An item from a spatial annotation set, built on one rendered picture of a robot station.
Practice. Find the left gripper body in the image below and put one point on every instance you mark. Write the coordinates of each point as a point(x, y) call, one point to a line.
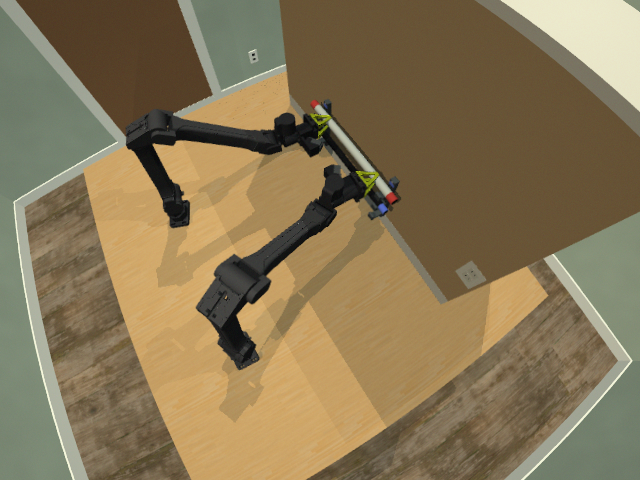
point(313, 125)

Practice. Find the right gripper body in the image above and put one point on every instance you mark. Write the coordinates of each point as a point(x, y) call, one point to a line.
point(354, 191)

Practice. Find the white tube with red ends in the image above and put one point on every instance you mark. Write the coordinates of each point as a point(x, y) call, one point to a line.
point(382, 186)

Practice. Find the black metal bar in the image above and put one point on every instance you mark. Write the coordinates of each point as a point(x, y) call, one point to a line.
point(383, 209)

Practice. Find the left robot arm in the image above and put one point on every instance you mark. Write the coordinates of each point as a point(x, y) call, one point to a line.
point(152, 128)

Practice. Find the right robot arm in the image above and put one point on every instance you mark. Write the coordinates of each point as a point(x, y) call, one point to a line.
point(240, 288)

